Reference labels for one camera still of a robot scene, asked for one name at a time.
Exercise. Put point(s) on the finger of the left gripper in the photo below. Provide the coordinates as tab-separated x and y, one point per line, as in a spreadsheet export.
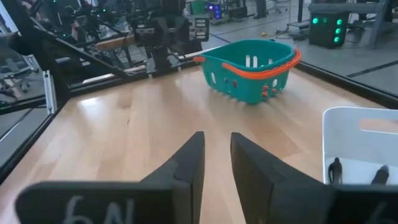
199	29
144	32

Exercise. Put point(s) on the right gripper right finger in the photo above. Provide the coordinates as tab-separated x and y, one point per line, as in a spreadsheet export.
280	199

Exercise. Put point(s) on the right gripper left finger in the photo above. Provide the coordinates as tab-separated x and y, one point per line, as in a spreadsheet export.
124	202

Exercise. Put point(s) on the white plastic bin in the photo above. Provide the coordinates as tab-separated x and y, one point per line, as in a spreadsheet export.
342	140

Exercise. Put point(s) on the black pen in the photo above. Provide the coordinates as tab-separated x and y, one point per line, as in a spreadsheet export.
381	175

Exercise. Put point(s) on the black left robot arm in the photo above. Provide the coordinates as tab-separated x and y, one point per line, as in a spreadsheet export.
161	60

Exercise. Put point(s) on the device with blue lights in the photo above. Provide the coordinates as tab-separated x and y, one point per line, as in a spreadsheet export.
214	11

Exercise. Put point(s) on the wooden background table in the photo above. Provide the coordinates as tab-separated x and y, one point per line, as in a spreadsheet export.
115	43

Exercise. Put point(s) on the person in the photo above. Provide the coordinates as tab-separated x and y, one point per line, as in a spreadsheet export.
75	31
261	7

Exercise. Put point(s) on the black tower with green lights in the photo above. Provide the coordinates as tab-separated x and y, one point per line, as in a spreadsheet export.
326	37

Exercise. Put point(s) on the grey background table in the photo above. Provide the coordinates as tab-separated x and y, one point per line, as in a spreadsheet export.
357	7

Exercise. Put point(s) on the silver frame bracket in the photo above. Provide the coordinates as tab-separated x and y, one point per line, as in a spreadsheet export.
49	93

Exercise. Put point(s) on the black aluminium table frame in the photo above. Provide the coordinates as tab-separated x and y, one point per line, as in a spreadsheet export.
342	82

